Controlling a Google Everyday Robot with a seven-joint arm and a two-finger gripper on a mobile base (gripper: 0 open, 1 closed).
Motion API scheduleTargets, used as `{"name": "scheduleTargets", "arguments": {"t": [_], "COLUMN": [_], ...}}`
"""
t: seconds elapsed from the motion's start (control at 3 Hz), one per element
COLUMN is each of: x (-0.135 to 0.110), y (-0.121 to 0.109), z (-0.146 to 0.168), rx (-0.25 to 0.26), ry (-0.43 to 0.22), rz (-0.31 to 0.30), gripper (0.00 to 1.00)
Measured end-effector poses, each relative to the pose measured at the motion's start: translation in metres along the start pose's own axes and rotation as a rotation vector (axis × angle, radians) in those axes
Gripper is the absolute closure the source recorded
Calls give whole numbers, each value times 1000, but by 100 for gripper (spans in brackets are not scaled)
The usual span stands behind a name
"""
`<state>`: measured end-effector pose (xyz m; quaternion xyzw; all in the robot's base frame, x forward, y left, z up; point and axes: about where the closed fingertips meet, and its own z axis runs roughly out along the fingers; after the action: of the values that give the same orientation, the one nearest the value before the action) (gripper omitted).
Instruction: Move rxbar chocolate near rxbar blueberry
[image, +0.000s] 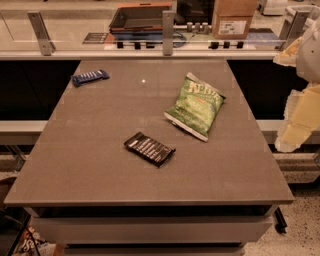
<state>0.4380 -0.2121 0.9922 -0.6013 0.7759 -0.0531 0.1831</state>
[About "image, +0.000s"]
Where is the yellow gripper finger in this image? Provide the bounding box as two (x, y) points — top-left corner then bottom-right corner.
(275, 83), (320, 153)
(273, 37), (302, 67)

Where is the black chocolate rxbar wrapper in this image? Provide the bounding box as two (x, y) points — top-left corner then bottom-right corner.
(124, 132), (175, 167)

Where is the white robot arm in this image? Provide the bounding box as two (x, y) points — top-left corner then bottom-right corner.
(273, 18), (320, 153)

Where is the blue blueberry rxbar wrapper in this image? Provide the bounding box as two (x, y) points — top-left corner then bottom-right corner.
(71, 70), (109, 87)

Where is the brown cardboard box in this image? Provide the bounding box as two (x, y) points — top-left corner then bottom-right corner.
(212, 0), (257, 39)

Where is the green kettle chips bag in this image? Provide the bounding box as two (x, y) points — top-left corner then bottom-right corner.
(164, 72), (226, 142)

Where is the dark open tray box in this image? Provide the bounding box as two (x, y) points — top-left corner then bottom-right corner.
(109, 2), (172, 32)

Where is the grey table drawer front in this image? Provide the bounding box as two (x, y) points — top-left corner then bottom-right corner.
(31, 216), (273, 244)

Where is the colourful snack bag on floor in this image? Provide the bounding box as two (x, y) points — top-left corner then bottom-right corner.
(12, 227), (56, 256)

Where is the right metal glass bracket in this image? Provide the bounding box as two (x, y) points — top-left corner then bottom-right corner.
(279, 11), (309, 50)

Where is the metal glass bracket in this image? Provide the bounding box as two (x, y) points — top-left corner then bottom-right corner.
(279, 11), (309, 50)
(162, 10), (174, 56)
(27, 11), (55, 56)

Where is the middle metal glass bracket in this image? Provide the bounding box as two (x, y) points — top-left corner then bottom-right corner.
(162, 10), (174, 56)

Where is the left metal glass bracket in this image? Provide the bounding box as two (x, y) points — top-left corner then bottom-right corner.
(27, 11), (55, 56)

